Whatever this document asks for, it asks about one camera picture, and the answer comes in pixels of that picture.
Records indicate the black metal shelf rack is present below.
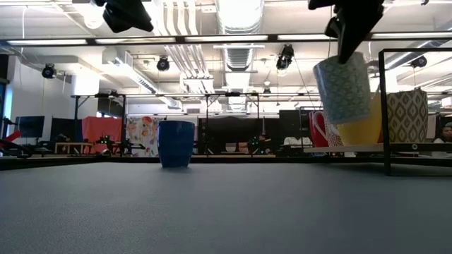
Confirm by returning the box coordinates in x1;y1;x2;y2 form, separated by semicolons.
370;47;452;176

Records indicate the light wooden shelf board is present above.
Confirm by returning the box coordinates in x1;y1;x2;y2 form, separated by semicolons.
302;143;386;155

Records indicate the red cloth panel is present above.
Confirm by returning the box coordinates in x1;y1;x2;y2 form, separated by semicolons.
81;116;124;155

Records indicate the blue and white mug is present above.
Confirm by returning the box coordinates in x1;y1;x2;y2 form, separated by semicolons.
157;120;196;169

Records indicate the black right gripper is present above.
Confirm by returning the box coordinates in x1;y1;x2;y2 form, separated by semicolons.
324;0;386;65

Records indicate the small wooden table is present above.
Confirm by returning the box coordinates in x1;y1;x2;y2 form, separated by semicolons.
52;141;88;155

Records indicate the yellow and white mug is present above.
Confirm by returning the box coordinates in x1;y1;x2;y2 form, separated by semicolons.
336;92;384;147

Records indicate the red mug white handle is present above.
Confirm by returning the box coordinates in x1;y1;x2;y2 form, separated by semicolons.
309;110;333;148

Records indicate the black overhead frame bar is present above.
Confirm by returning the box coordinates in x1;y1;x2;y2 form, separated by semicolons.
6;32;452;47

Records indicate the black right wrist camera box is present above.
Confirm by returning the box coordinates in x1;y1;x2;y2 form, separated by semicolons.
308;0;336;11

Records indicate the distant black rig frame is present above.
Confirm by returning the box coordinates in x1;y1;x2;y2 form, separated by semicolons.
70;91;261;123

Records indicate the red and white patterned mug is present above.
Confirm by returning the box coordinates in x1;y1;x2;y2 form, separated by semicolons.
323;111;346;147

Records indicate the person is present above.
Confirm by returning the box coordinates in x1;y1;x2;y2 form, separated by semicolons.
433;122;452;159

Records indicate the black table edge rail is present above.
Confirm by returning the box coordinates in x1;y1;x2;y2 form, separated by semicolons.
0;155;452;171

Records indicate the black dome camera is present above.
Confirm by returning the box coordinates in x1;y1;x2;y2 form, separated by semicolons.
41;63;57;80
410;55;428;68
156;56;171;72
275;43;295;71

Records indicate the floral printed cloth panel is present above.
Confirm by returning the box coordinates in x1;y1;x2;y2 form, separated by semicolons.
126;115;160;158

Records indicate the teal patterned mug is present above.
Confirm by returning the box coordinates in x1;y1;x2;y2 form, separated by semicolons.
312;52;375;125

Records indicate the black curtain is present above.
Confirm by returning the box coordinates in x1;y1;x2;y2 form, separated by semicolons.
196;116;282;156

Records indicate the grey diamond patterned mug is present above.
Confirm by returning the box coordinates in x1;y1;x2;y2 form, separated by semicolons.
386;87;429;144

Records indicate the dark panel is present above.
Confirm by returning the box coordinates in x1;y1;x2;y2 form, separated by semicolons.
48;117;84;151

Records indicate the dark computer monitor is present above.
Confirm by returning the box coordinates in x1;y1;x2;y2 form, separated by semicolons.
13;115;46;139

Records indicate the silver ventilation duct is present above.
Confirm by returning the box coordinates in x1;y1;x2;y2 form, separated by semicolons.
214;0;266;73

